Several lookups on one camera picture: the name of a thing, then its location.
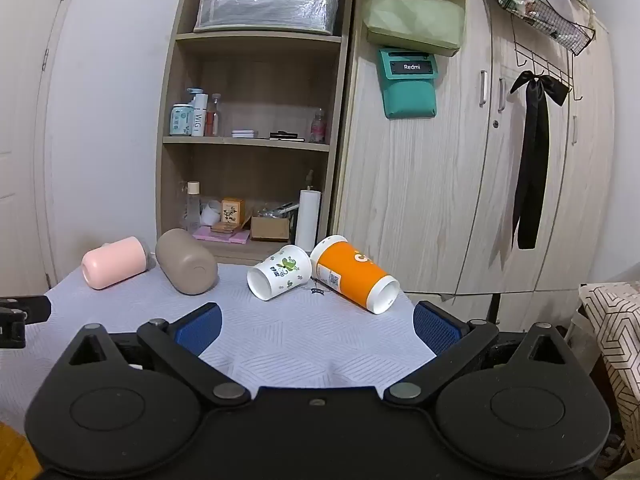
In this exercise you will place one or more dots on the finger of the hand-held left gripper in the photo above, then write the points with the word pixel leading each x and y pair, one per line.
pixel 30 308

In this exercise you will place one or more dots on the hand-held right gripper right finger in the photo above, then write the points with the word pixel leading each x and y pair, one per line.
pixel 435 331

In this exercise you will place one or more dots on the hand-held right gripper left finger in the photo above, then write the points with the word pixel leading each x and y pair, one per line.
pixel 200 327

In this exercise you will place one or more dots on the taupe cup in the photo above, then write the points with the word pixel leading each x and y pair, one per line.
pixel 185 262

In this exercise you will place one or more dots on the pink cup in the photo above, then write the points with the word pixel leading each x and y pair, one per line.
pixel 112 262

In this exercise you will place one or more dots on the white floral paper cup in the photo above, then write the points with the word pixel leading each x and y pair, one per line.
pixel 280 272

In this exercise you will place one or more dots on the orange paper cup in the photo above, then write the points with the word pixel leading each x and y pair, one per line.
pixel 350 272

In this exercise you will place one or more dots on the flat pink box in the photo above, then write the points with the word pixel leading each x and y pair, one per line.
pixel 220 236

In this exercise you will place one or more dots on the light grey tablecloth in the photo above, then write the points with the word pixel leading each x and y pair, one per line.
pixel 300 340

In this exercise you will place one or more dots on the small white mug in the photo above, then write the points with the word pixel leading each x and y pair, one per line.
pixel 210 213

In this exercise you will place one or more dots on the clear bottle beige cap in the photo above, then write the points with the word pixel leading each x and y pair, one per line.
pixel 192 210

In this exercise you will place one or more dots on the small cardboard box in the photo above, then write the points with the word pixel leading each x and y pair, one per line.
pixel 270 229

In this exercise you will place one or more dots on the small orange box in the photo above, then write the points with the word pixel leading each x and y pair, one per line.
pixel 233 211

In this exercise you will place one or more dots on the clear plastic wrap bundle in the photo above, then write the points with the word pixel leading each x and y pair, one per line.
pixel 272 210

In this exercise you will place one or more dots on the wooden wardrobe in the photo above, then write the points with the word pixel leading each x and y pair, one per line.
pixel 450 185

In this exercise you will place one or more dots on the white paper roll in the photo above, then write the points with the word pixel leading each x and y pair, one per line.
pixel 307 220

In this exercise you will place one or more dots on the white door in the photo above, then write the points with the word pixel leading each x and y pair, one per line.
pixel 30 135

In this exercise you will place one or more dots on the geometric patterned fabric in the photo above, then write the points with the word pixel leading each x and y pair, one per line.
pixel 617 340

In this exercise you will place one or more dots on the black ribbon bow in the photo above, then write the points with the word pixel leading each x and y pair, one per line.
pixel 532 160

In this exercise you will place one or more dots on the small white tin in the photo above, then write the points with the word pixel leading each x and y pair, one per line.
pixel 244 133

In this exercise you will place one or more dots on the teal labelled jar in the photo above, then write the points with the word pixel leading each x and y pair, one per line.
pixel 180 121

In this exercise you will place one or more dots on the flat black case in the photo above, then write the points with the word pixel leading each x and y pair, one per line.
pixel 286 136

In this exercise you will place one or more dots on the red liquid bottle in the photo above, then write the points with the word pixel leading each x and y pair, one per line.
pixel 214 117

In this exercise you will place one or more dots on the white pump bottle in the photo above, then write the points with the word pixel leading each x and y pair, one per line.
pixel 198 115

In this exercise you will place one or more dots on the small pink bottle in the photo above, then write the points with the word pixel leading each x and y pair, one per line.
pixel 318 127

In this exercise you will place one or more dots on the teal pouch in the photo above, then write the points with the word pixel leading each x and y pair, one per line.
pixel 407 95

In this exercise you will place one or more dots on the wooden open shelf unit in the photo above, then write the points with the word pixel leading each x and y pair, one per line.
pixel 260 90

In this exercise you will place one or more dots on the green cushion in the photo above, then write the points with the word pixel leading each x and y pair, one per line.
pixel 415 20

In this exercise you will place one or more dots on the plastic-covered storage box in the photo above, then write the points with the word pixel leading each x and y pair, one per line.
pixel 267 2

